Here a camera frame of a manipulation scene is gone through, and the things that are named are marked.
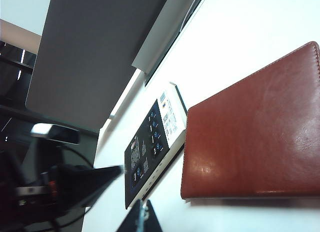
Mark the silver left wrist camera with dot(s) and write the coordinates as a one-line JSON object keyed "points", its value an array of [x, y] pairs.
{"points": [[55, 133]]}

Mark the black hardcover book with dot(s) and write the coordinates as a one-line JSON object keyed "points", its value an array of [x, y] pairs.
{"points": [[150, 147]]}

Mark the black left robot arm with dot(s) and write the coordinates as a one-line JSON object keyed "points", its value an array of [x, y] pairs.
{"points": [[10, 167]]}

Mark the dark glass door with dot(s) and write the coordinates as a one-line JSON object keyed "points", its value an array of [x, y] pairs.
{"points": [[15, 74]]}

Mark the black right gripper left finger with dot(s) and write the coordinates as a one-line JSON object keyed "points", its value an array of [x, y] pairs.
{"points": [[132, 222]]}

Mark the red leather-bound book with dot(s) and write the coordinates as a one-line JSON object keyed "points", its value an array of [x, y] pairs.
{"points": [[250, 132]]}

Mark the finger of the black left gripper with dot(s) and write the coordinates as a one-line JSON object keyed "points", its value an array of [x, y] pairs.
{"points": [[87, 184]]}

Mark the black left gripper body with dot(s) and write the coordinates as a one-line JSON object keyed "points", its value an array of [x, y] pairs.
{"points": [[32, 189]]}

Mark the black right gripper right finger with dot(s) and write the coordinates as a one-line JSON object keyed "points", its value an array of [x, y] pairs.
{"points": [[152, 222]]}

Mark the grey desk partition panel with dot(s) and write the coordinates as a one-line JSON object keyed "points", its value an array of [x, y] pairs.
{"points": [[87, 55]]}

